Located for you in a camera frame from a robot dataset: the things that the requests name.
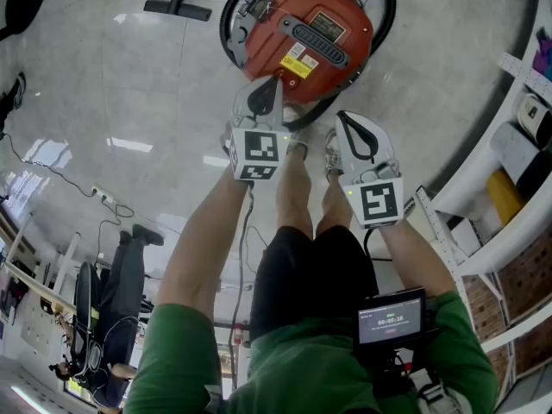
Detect person's right shoe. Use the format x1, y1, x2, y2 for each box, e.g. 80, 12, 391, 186
323, 129, 345, 177

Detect red vacuum cleaner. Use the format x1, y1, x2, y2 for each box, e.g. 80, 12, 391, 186
218, 0, 398, 131

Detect purple cloth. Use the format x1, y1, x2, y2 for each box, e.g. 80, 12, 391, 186
531, 27, 552, 82

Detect right hand-held gripper cable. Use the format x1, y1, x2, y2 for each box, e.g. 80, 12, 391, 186
363, 228, 394, 263

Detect black shorts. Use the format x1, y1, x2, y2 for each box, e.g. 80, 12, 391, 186
248, 223, 381, 343

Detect person's left leg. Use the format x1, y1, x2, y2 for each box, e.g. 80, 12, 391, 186
274, 142, 315, 242

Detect person's left forearm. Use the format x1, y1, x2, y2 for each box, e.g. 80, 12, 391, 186
154, 161, 256, 319

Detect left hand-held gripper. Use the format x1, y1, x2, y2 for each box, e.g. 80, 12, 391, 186
227, 75, 292, 182

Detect green shirt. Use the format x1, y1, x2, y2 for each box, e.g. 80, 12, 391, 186
123, 290, 500, 414

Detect white case with black label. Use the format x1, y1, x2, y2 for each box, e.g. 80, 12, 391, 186
517, 93, 552, 147

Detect person's right forearm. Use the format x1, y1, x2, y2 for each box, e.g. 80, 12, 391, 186
378, 217, 459, 300

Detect person's right leg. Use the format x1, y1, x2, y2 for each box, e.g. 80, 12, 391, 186
316, 173, 354, 237

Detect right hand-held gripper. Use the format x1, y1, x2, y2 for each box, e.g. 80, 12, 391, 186
335, 110, 418, 231

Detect person's left shoe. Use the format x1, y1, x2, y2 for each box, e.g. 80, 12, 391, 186
281, 104, 311, 161

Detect black soft bag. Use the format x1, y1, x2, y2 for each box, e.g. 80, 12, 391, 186
514, 150, 552, 203

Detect white power strip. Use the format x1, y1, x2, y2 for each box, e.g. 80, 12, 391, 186
91, 183, 116, 204

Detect black chest screen device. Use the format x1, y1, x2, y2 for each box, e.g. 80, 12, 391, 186
352, 286, 442, 405

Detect person's leg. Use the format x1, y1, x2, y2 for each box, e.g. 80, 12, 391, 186
274, 142, 315, 242
316, 173, 354, 237

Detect person's shoe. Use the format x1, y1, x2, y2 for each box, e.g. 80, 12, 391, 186
323, 129, 345, 177
281, 104, 311, 161

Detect yellow pouch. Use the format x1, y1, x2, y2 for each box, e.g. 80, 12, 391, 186
486, 169, 529, 227

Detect white metal shelf rack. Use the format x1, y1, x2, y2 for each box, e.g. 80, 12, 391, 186
412, 0, 552, 414

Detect grey soft bag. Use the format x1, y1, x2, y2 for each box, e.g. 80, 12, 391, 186
488, 120, 543, 177

